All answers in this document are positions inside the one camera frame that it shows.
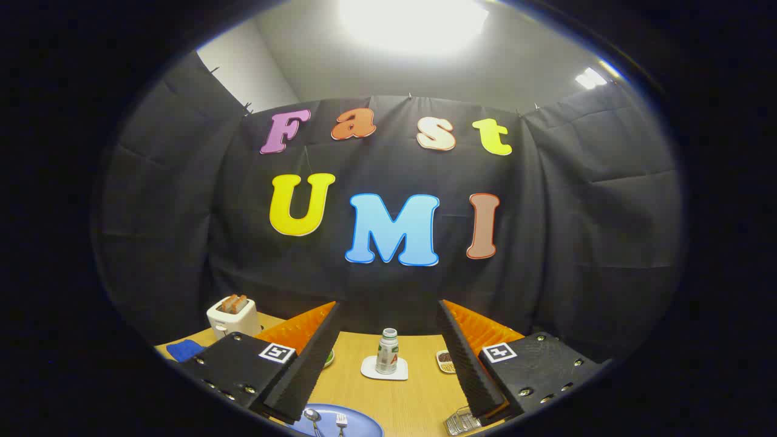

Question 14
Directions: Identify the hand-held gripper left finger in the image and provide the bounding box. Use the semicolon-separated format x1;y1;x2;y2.
180;300;342;425

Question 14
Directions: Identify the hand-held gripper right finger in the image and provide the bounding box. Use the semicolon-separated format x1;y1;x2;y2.
437;299;603;421

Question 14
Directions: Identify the white coaster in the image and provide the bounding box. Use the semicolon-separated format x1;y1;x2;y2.
361;355;409;381

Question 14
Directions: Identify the clear bottle green white label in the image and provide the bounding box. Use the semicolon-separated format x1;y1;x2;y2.
375;328;399;375

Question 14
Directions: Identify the blue plate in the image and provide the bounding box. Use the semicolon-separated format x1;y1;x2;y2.
285;403;384;437

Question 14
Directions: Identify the white toaster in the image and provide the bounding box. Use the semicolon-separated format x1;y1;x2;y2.
206;295;262;340

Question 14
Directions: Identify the blue folded cloth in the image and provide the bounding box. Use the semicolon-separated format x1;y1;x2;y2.
166;339;206;363

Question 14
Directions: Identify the small ceiling light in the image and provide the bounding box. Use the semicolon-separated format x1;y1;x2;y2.
575;67;608;90

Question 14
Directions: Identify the large ceiling light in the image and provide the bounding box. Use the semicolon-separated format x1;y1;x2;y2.
337;0;490;58

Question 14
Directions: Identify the silver wire rack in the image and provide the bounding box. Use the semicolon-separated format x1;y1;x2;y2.
445;407;483;436

